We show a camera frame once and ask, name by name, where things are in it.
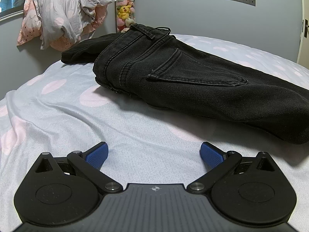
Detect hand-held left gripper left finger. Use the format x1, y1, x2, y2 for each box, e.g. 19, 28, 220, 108
34, 142, 123, 194

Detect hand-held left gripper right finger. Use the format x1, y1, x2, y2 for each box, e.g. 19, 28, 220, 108
186, 142, 276, 195

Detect black jeans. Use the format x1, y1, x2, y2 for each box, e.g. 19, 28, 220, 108
61, 23, 309, 146

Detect grey polka dot duvet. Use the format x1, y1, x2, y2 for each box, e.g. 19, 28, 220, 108
31, 0, 117, 51

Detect cream door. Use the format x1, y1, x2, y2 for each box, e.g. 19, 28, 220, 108
296, 0, 309, 65

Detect clear tube of plush toys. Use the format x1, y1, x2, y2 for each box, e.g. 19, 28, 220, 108
112, 0, 136, 33

